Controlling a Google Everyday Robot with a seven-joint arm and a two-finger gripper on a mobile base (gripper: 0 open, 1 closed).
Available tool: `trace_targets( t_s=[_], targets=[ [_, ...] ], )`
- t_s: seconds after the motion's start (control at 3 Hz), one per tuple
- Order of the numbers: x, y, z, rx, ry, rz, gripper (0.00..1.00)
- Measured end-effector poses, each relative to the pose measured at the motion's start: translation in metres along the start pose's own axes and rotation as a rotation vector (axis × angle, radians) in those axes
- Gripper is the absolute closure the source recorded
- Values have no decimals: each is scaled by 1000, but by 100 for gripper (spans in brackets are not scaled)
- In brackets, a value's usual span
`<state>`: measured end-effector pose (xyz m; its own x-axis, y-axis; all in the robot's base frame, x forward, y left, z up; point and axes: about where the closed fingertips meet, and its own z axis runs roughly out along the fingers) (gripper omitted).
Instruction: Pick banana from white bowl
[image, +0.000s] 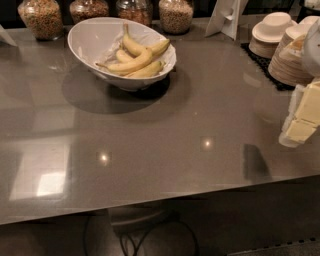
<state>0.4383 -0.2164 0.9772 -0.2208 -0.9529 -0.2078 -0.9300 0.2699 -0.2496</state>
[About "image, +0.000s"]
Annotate stack paper bowls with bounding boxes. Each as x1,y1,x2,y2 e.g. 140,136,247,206
268,16,319,86
249,12,296,59

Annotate black rubber mat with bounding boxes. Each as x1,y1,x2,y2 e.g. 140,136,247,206
241,43,294,91

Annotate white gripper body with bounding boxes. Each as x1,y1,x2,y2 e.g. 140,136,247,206
311,77,320,86

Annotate glass cereal jar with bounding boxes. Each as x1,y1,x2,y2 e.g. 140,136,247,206
159,0,194,34
69,0,109,24
18,0,64,40
116,0,153,26

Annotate white folded sign card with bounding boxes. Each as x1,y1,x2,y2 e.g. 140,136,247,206
205,0,249,40

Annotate front stack paper bowls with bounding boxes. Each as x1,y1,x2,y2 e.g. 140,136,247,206
268,16,319,86

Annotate black cable under table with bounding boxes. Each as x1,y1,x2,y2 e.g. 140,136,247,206
82,213,201,256

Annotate back stack paper bowls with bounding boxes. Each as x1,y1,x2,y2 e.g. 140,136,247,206
249,12,296,59

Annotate white paper bowl liner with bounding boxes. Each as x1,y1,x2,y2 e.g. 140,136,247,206
94,34,177,80

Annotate long front yellow banana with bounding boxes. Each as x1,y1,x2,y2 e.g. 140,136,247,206
97,48,153,75

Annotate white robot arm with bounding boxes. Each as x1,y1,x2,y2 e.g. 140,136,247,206
279,19,320,148

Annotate white tilted ceramic bowl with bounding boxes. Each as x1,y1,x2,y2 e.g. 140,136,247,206
68,17,170,91

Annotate left white card corner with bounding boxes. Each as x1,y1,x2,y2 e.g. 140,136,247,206
0,25,17,47

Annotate small hidden yellow banana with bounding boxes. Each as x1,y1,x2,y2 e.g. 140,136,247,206
116,49,133,63

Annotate leftmost glass cereal jar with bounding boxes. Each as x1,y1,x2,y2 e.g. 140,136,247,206
18,0,64,40

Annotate curved back yellow banana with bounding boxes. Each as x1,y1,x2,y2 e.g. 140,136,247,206
122,23,170,57

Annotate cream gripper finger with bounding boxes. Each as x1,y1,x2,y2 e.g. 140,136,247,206
286,83,320,144
279,85,304,148

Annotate table pedestal base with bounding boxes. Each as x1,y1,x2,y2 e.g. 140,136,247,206
108,201,172,235

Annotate lowest yellow banana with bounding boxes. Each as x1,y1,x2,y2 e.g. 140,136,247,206
125,60,165,78

